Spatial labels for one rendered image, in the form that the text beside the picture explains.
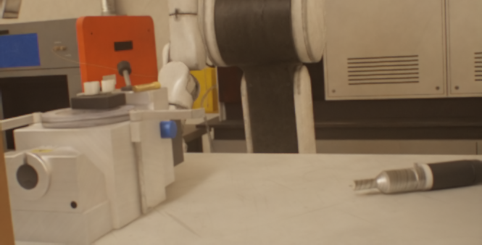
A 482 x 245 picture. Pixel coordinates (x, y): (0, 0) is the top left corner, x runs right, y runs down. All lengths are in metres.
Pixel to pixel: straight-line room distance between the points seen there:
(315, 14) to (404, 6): 1.03
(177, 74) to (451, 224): 0.85
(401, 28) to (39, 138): 1.63
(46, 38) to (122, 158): 1.33
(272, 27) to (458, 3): 1.10
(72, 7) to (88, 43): 2.13
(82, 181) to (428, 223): 0.28
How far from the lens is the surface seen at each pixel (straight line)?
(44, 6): 4.05
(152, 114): 0.57
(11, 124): 0.61
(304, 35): 1.05
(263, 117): 1.17
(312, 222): 0.54
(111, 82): 0.62
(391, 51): 2.09
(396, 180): 0.61
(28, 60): 1.92
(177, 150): 0.72
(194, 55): 1.31
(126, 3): 3.72
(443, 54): 2.08
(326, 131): 2.11
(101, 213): 0.55
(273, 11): 1.06
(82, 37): 1.79
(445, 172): 0.63
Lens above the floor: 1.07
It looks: 7 degrees down
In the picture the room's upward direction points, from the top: 4 degrees counter-clockwise
